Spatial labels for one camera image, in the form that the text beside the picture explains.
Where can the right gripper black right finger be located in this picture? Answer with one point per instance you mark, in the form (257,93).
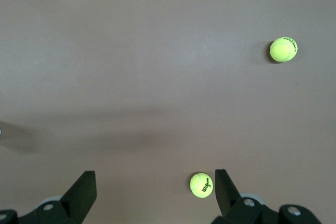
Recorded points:
(228,197)

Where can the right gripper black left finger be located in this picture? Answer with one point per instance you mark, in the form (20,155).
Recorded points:
(78,197)

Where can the yellow-green tennis ball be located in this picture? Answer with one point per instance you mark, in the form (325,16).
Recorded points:
(200,185)
(282,51)

